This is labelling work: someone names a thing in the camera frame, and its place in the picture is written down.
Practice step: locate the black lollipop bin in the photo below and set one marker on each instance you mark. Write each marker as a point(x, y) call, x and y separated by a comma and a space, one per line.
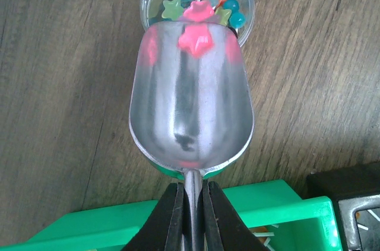
point(354, 193)

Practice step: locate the silver metal scoop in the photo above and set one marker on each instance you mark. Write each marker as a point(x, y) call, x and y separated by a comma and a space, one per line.
point(191, 109)

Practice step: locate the green two-compartment candy bin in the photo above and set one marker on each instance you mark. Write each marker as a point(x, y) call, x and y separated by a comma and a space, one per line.
point(296, 224)

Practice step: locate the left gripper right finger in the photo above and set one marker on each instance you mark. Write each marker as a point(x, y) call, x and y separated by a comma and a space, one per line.
point(224, 228)

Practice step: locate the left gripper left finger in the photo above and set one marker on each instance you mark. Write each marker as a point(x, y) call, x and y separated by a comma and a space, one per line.
point(164, 227)

